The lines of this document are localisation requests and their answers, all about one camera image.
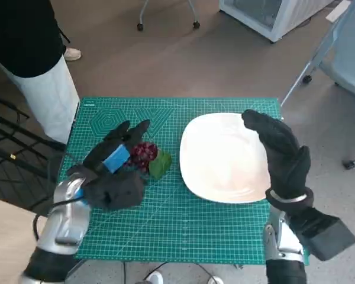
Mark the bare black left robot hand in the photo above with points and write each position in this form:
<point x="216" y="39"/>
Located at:
<point x="106" y="154"/>

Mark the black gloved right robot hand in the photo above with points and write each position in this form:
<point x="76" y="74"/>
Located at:
<point x="284" y="154"/>

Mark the red toy grapes with leaf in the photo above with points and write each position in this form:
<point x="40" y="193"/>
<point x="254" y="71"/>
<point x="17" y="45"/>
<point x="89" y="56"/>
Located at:
<point x="145" y="152"/>

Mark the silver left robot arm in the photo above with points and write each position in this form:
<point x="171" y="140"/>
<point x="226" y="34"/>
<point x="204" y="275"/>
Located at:
<point x="62" y="225"/>

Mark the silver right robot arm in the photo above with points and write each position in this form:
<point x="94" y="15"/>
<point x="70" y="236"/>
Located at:
<point x="284" y="242"/>

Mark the white square plate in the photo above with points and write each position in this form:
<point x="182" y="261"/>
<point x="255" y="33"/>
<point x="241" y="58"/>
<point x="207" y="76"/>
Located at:
<point x="225" y="159"/>

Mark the black metal rack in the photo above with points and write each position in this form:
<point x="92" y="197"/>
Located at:
<point x="17" y="139"/>

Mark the green cutting mat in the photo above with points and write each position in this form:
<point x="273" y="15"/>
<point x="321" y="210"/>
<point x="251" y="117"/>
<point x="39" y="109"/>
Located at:
<point x="171" y="222"/>

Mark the light blue mesh chair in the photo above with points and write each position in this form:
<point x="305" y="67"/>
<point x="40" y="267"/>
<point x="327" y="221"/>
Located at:
<point x="349" y="59"/>

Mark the chair base with casters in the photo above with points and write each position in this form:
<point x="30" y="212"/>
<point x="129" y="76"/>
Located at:
<point x="139" y="26"/>

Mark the light wooden desk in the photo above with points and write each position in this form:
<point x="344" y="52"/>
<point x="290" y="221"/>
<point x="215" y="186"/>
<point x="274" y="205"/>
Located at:
<point x="6" y="242"/>

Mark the white cabinet with glass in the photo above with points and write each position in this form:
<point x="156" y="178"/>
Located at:
<point x="254" y="14"/>

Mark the white robot right foot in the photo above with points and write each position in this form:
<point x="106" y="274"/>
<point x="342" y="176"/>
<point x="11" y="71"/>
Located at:
<point x="216" y="280"/>

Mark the person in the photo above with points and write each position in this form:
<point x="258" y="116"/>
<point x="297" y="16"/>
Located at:
<point x="23" y="35"/>

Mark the beige cardboard piece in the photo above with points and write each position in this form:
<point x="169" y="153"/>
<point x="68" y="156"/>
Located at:
<point x="338" y="12"/>

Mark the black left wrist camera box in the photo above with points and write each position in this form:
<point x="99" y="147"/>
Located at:
<point x="115" y="192"/>

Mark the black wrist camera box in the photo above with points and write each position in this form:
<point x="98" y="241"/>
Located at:
<point x="115" y="192"/>
<point x="328" y="236"/>

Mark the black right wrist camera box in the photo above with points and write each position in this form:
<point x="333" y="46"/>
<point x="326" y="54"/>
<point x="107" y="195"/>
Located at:
<point x="328" y="236"/>

